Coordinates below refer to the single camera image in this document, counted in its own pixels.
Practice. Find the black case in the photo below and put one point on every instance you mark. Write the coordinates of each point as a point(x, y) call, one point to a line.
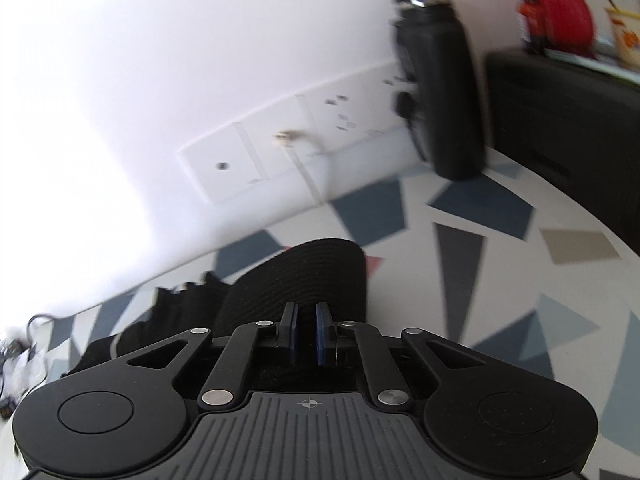
point(565, 125)

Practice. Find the red object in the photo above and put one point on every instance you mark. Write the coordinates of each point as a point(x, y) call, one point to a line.
point(560, 5)

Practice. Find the white wall socket panel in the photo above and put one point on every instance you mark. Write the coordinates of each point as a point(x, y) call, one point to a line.
point(280, 150)

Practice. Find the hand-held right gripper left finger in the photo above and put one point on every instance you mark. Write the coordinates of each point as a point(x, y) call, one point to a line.
point(295, 332)

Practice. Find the black white patterned knit sweater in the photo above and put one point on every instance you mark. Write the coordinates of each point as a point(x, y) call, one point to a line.
point(310, 275)

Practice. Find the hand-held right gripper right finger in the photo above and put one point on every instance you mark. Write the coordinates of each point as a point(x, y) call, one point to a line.
point(321, 332)

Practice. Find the yellow white cup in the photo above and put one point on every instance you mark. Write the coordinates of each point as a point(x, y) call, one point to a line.
point(625, 35)

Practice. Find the black power plug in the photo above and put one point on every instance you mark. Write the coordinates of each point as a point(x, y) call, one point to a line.
point(406, 104)

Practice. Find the black insulated bottle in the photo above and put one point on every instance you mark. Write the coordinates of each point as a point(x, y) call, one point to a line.
point(445, 85)

